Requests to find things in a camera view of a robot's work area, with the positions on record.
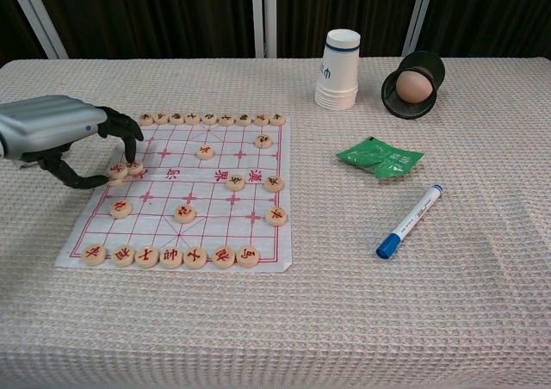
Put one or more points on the white slanted frame pole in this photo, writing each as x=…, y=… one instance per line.
x=39, y=19
x=419, y=14

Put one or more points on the white upright frame pole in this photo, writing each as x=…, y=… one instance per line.
x=271, y=14
x=257, y=14

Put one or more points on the Chinese chess board mat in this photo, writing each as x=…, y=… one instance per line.
x=202, y=230

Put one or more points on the brown egg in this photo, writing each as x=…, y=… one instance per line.
x=414, y=87

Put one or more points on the white paper cup stack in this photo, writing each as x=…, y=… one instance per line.
x=339, y=70

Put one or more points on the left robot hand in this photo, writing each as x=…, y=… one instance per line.
x=47, y=122

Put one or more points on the green plastic packet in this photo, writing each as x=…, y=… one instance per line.
x=379, y=158

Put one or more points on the black cup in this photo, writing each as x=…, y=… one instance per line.
x=391, y=100

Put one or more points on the dark pleated curtain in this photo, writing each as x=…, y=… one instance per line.
x=172, y=10

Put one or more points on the blue white marker pen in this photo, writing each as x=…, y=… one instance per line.
x=409, y=222

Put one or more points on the beige waffle tablecloth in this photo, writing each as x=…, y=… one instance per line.
x=344, y=311

